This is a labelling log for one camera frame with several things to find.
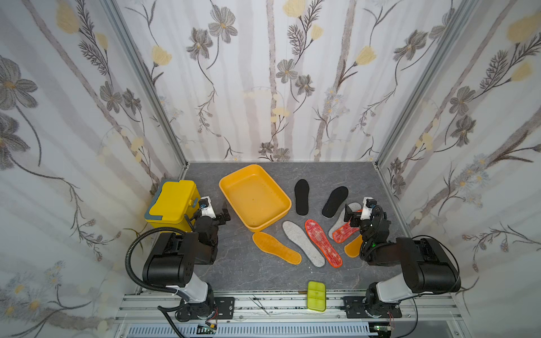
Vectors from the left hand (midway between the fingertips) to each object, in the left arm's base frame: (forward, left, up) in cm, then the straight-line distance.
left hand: (215, 202), depth 91 cm
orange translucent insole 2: (-19, -59, -10) cm, 63 cm away
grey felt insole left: (-11, -36, -11) cm, 39 cm away
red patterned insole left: (-11, -45, -10) cm, 47 cm away
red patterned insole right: (-11, -57, -10) cm, 58 cm away
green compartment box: (-36, -41, -10) cm, 55 cm away
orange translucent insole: (-16, -24, -10) cm, 31 cm away
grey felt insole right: (-6, -56, -10) cm, 57 cm away
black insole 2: (+11, -59, -13) cm, 62 cm away
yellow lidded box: (-2, +17, +3) cm, 18 cm away
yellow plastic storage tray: (+10, -16, -11) cm, 22 cm away
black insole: (+9, -40, -10) cm, 42 cm away
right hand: (-3, -63, +1) cm, 63 cm away
